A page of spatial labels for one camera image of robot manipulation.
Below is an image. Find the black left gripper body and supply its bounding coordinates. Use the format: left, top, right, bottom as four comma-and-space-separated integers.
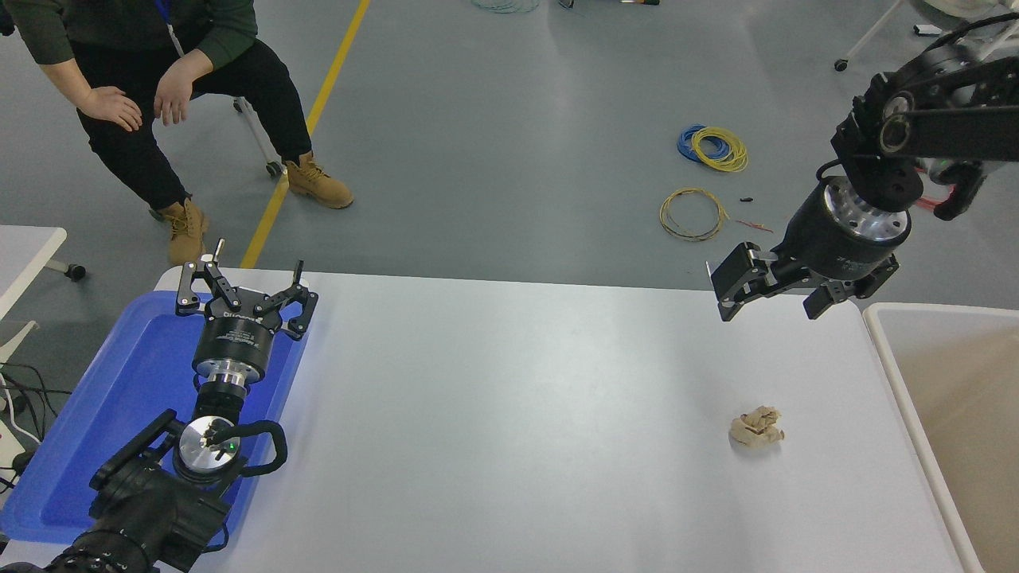
193, 307, 282, 375

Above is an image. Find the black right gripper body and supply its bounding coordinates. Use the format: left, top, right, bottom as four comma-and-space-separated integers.
776, 183, 905, 286

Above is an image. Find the tan paper ball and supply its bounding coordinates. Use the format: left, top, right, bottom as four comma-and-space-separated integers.
729, 406, 786, 449

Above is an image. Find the person's left hand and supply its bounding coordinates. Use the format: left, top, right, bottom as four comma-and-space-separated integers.
153, 57, 196, 127

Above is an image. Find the person's right hand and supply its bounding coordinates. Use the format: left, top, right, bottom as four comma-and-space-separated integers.
76, 86, 144, 133

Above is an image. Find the tan boot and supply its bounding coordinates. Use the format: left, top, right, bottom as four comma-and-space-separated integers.
155, 197, 210, 267
285, 151, 355, 210

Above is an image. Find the blue plastic tray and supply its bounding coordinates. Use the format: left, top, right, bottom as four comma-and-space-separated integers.
0, 290, 310, 546

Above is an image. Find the large pale bin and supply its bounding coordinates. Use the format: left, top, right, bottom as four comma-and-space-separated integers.
863, 302, 1019, 573

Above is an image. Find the white wheeled stool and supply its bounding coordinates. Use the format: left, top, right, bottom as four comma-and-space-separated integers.
233, 95, 286, 177

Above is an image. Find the white side table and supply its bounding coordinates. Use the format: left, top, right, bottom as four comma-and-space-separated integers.
0, 226, 87, 367

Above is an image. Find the white power strip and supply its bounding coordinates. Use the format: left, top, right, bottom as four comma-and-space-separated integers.
0, 418, 41, 478

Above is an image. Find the person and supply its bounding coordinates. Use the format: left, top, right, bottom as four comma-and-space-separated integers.
0, 0, 355, 267

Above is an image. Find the yellow and black wire coil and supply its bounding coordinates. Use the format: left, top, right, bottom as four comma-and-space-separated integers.
659, 188, 729, 243

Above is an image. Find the thick yellow wire coil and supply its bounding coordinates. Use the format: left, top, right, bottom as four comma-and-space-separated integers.
691, 127, 749, 173

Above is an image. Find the blue wire coil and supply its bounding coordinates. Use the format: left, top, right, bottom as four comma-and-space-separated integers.
677, 124, 729, 166

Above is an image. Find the black cable bundle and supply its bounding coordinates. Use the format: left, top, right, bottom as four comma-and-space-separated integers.
0, 362, 72, 498

